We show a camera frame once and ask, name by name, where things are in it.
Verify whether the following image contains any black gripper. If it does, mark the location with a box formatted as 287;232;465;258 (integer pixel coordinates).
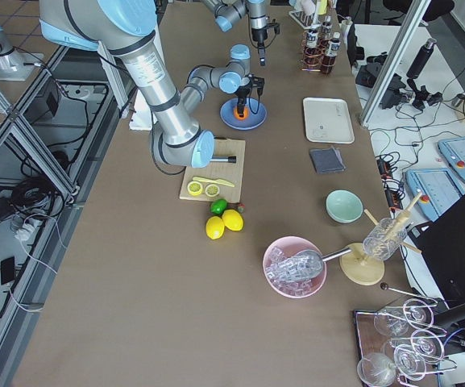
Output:
235;74;265;117
250;19;280;66

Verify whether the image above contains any orange fruit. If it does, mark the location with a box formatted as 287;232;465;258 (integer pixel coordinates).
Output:
233;106;249;121

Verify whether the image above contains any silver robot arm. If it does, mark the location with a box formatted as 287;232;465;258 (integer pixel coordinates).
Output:
39;1;264;168
201;0;280;67

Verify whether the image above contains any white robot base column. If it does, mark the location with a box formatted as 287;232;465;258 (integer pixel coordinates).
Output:
129;91;156;131

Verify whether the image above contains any blue plate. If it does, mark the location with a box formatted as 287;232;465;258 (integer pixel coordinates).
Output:
220;98;267;131

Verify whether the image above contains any tea bottle middle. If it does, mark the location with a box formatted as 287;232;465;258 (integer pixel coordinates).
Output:
303;24;320;69

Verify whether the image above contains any tea bottle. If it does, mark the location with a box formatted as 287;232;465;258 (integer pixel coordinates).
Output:
318;15;332;46
303;24;320;69
320;32;341;74

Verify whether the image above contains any steel muddler black tip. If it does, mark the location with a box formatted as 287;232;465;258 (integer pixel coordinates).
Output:
210;156;237;164

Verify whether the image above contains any tea bottle back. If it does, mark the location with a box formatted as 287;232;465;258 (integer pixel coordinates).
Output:
318;15;332;46

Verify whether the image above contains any bamboo cutting board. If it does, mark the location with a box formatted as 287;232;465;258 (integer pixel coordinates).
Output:
179;139;246;203

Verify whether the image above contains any tea bottle front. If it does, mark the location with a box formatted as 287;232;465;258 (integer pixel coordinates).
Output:
320;32;341;74

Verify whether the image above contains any yellow plastic knife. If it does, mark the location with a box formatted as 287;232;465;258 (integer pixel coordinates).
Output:
192;176;235;188

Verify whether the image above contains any cream rabbit tray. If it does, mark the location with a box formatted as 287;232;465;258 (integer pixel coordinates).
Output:
302;97;355;144

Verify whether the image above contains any lemon half near knife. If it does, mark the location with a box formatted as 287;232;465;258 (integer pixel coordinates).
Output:
204;183;221;198

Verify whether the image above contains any lemon half at edge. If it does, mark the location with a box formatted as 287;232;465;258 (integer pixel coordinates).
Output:
186;181;204;197

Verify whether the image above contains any green lime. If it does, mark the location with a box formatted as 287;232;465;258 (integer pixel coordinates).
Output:
210;198;228;216

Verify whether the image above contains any grey folded cloth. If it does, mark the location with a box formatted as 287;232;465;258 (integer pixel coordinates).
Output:
309;147;346;174

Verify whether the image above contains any yellow lemon upper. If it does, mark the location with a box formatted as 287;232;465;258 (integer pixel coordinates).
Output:
222;209;244;231

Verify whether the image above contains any yellow lemon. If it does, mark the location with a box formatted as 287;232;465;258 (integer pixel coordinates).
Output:
222;209;244;231
206;216;225;240

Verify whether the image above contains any yellow lemon lower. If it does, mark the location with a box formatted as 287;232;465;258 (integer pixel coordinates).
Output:
206;216;225;240

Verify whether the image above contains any green bowl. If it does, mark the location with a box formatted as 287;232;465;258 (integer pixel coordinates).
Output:
326;189;363;223

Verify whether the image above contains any pink bowl with ice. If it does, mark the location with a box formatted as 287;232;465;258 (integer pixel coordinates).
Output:
263;236;327;299

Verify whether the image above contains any black water bottle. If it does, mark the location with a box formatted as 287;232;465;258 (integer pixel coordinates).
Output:
406;38;437;80

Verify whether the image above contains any metal ice scoop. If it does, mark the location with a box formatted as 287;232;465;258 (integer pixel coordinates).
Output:
273;248;351;282

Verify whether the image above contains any clear glass mug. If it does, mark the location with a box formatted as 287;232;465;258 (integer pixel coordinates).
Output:
363;218;407;261

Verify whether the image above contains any wooden cup stand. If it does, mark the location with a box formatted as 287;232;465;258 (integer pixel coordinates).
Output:
339;191;421;285

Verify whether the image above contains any teach pendant near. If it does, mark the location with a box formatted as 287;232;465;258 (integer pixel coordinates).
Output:
405;168;465;221

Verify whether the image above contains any black laptop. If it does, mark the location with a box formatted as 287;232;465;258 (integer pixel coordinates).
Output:
409;194;465;302

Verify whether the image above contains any wine glass rack tray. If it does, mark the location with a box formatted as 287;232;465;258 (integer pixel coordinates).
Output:
353;296;457;386

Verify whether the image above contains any copper wire bottle rack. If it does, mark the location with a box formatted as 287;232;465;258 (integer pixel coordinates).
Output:
301;28;331;72

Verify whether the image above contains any aluminium frame post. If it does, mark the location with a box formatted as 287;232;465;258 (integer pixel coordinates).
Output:
359;0;430;128

